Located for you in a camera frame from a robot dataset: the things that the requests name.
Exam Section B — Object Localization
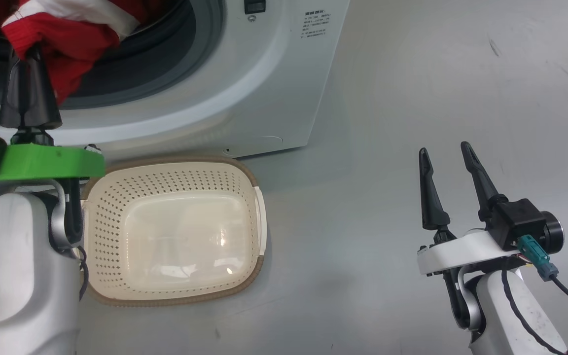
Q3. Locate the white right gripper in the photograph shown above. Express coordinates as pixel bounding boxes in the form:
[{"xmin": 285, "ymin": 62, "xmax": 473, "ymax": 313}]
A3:
[{"xmin": 416, "ymin": 142, "xmax": 521, "ymax": 277}]

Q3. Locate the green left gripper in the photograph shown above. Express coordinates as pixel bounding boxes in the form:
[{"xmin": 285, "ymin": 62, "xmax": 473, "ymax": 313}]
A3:
[{"xmin": 0, "ymin": 47, "xmax": 106, "ymax": 182}]

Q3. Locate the red and white garment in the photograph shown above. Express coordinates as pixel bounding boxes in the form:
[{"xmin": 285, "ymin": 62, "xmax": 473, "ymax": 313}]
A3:
[{"xmin": 0, "ymin": 0, "xmax": 166, "ymax": 107}]

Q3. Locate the cream perforated laundry basket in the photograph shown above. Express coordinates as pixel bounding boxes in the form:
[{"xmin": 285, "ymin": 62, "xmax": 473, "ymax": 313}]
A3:
[{"xmin": 81, "ymin": 157, "xmax": 268, "ymax": 307}]

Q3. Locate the white front-load washing machine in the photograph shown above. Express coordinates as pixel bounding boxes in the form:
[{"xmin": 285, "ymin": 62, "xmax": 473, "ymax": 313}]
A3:
[{"xmin": 0, "ymin": 0, "xmax": 351, "ymax": 161}]

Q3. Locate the teal right camera connector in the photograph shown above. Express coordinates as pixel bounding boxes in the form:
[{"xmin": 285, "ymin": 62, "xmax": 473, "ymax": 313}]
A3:
[{"xmin": 517, "ymin": 235, "xmax": 560, "ymax": 282}]

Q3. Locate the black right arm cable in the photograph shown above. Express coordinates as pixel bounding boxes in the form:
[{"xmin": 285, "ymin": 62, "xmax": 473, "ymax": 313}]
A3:
[{"xmin": 501, "ymin": 259, "xmax": 568, "ymax": 355}]

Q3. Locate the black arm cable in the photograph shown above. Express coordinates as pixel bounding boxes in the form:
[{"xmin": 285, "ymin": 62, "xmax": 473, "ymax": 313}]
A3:
[
  {"xmin": 78, "ymin": 246, "xmax": 90, "ymax": 302},
  {"xmin": 501, "ymin": 259, "xmax": 568, "ymax": 355}
]

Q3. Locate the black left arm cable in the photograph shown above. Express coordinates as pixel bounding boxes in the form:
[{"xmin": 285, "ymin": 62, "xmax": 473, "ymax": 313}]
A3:
[{"xmin": 78, "ymin": 246, "xmax": 90, "ymax": 302}]

